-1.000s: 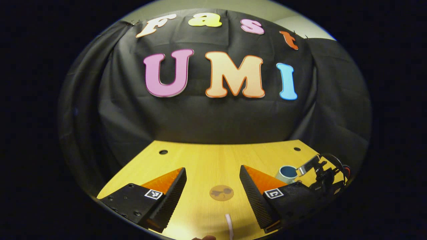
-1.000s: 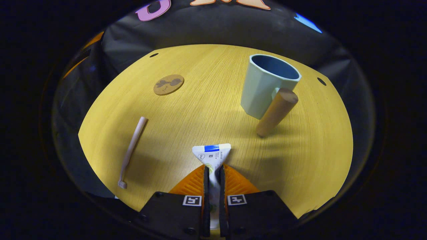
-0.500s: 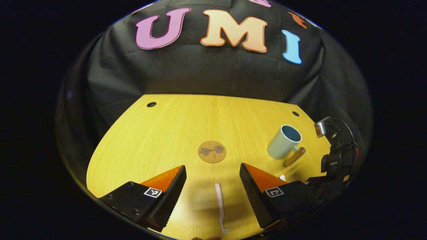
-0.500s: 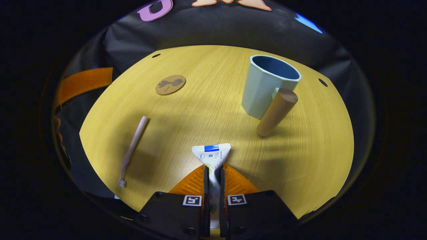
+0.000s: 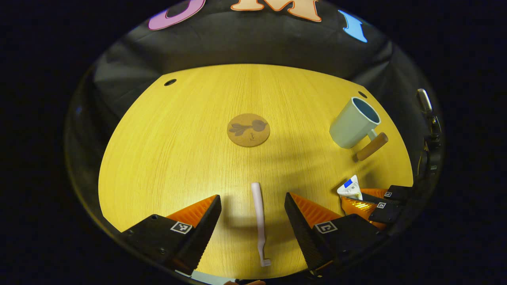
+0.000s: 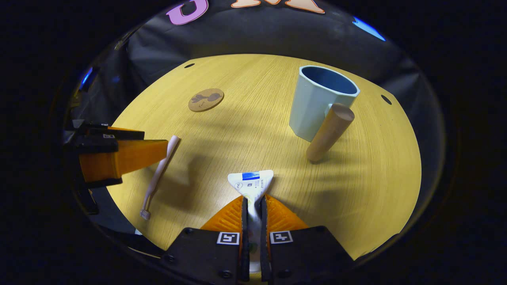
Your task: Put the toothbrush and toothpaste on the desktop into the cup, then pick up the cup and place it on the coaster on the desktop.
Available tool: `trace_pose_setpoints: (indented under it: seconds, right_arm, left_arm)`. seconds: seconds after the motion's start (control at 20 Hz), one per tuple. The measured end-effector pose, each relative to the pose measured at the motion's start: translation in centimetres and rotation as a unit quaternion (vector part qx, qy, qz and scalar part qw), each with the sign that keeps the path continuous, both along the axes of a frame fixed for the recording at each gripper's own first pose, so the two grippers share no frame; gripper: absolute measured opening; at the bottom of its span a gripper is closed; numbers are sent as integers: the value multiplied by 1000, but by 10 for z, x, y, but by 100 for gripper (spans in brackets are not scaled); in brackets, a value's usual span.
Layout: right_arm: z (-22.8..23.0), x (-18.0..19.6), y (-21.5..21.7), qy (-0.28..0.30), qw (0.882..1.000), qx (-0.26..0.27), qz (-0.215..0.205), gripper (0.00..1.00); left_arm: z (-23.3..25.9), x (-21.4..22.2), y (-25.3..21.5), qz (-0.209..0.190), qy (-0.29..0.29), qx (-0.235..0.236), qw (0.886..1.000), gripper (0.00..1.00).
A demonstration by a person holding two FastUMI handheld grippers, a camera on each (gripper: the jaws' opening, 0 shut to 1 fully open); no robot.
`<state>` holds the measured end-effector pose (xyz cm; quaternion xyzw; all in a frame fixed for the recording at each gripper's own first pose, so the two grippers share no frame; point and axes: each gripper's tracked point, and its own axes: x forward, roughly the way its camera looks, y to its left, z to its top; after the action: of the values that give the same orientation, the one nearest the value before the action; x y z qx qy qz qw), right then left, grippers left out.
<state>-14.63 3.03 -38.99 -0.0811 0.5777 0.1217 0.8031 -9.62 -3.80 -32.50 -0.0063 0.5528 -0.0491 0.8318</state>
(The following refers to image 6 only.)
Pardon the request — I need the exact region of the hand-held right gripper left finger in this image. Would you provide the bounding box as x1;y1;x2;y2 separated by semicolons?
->
160;195;250;283

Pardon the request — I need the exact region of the round cork coaster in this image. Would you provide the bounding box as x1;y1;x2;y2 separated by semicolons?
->
188;87;225;113

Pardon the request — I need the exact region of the light blue cup wooden handle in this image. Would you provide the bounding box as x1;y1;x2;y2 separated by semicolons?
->
289;65;360;163

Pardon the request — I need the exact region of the black backdrop cloth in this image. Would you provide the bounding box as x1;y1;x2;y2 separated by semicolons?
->
65;0;446;238

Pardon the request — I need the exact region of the white toothbrush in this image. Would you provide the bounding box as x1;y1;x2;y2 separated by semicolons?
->
139;135;182;221

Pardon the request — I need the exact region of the wooden desktop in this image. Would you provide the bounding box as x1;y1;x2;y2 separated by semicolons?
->
106;53;423;262

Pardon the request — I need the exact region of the white toothpaste tube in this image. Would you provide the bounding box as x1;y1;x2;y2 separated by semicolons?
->
227;169;275;274

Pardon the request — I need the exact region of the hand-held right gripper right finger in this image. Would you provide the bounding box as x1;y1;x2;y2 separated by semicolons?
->
259;193;356;284

